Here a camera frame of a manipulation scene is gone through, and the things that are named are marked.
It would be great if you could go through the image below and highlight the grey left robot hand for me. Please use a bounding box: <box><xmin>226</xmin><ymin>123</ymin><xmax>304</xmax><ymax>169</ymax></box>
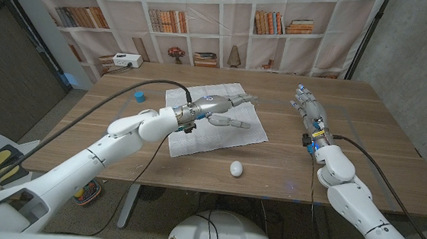
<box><xmin>170</xmin><ymin>88</ymin><xmax>259</xmax><ymax>139</ymax></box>

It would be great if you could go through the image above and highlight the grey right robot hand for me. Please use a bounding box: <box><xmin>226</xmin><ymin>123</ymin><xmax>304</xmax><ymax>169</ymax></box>
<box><xmin>286</xmin><ymin>83</ymin><xmax>337</xmax><ymax>152</ymax></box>

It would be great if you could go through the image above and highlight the white cloth napkin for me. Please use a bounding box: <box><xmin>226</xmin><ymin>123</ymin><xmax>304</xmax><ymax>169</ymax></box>
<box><xmin>160</xmin><ymin>77</ymin><xmax>273</xmax><ymax>166</ymax></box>

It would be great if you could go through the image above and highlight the white egg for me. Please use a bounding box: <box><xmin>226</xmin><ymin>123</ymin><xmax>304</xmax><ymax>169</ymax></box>
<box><xmin>229</xmin><ymin>160</ymin><xmax>244</xmax><ymax>178</ymax></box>

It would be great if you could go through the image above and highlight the printed bookshelf backdrop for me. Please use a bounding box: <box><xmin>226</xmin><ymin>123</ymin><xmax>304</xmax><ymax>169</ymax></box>
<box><xmin>12</xmin><ymin>0</ymin><xmax>388</xmax><ymax>107</ymax></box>

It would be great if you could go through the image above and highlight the black backdrop stand pole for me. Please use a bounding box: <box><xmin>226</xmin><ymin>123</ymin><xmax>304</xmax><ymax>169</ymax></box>
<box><xmin>344</xmin><ymin>0</ymin><xmax>392</xmax><ymax>83</ymax></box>

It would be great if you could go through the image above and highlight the white power strip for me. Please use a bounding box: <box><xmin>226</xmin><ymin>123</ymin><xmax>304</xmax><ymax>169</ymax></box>
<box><xmin>112</xmin><ymin>52</ymin><xmax>145</xmax><ymax>70</ymax></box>

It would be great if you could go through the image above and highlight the grey table leg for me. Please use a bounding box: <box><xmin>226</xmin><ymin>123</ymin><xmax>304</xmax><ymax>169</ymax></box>
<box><xmin>116</xmin><ymin>183</ymin><xmax>141</xmax><ymax>230</ymax></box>
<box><xmin>311</xmin><ymin>203</ymin><xmax>336</xmax><ymax>239</ymax></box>

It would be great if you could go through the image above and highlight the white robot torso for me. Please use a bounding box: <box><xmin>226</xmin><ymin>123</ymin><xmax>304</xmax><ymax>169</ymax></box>
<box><xmin>165</xmin><ymin>206</ymin><xmax>279</xmax><ymax>239</ymax></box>

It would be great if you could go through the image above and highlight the tray of colourful toys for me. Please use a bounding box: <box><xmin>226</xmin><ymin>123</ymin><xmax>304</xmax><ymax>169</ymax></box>
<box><xmin>72</xmin><ymin>177</ymin><xmax>103</xmax><ymax>208</ymax></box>

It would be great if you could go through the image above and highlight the white floor mat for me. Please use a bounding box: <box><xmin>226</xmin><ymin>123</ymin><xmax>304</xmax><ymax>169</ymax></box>
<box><xmin>0</xmin><ymin>134</ymin><xmax>41</xmax><ymax>198</ymax></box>

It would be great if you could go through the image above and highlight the black yellow foot pedal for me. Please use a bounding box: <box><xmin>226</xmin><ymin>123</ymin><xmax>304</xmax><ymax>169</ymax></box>
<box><xmin>0</xmin><ymin>143</ymin><xmax>26</xmax><ymax>170</ymax></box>
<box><xmin>0</xmin><ymin>159</ymin><xmax>30</xmax><ymax>189</ymax></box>

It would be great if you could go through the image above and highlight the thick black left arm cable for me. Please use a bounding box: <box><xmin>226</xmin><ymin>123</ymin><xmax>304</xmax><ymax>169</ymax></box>
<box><xmin>0</xmin><ymin>66</ymin><xmax>195</xmax><ymax>223</ymax></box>

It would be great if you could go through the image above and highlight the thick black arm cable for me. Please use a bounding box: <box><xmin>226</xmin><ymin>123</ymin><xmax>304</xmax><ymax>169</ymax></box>
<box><xmin>0</xmin><ymin>66</ymin><xmax>195</xmax><ymax>223</ymax></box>
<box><xmin>324</xmin><ymin>133</ymin><xmax>427</xmax><ymax>239</ymax></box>

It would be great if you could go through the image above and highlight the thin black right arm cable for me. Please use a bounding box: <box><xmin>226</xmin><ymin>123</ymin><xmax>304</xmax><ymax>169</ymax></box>
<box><xmin>305</xmin><ymin>152</ymin><xmax>339</xmax><ymax>239</ymax></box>

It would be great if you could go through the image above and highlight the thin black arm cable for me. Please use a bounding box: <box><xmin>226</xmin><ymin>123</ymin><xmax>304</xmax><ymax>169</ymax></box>
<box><xmin>49</xmin><ymin>124</ymin><xmax>171</xmax><ymax>239</ymax></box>
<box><xmin>305</xmin><ymin>152</ymin><xmax>339</xmax><ymax>239</ymax></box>

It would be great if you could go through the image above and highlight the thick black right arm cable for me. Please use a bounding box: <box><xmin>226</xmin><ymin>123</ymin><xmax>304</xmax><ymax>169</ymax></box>
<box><xmin>324</xmin><ymin>133</ymin><xmax>427</xmax><ymax>239</ymax></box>

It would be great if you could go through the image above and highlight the black power strip cable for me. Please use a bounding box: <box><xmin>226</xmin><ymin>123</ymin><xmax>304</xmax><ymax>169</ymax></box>
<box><xmin>104</xmin><ymin>61</ymin><xmax>133</xmax><ymax>76</ymax></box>

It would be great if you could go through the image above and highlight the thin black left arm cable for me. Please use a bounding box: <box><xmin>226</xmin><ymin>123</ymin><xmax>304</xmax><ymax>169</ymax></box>
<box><xmin>49</xmin><ymin>124</ymin><xmax>171</xmax><ymax>239</ymax></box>

